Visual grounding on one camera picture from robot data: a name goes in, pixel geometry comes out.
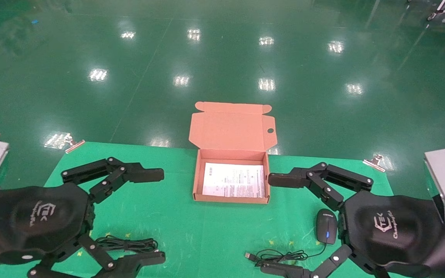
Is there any metal cloth clip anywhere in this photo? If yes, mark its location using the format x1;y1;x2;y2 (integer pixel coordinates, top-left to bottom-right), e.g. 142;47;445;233
65;133;86;154
363;154;386;173

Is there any white printed paper leaflet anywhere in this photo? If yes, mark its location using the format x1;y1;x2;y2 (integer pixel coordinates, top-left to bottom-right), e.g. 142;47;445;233
202;162;265;198

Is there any green table cloth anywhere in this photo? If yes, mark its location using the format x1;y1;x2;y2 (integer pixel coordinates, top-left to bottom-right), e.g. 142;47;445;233
0;142;428;278

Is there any orange cardboard box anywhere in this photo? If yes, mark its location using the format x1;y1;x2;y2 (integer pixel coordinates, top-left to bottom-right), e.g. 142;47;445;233
189;102;277;204

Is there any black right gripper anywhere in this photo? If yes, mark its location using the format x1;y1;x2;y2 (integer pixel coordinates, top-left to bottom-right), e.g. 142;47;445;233
340;193;445;278

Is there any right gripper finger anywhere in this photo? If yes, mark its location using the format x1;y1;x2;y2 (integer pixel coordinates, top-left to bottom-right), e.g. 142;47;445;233
260;243;391;278
268;162;374;212

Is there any black data cable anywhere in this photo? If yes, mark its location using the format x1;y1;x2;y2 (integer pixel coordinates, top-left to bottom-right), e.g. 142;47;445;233
95;235;158;253

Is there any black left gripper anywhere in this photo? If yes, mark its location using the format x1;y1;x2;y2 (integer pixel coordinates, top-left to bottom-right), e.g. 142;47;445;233
0;183;166;278

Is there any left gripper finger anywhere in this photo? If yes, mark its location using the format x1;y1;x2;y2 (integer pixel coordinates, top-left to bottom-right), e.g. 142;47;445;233
61;156;165;204

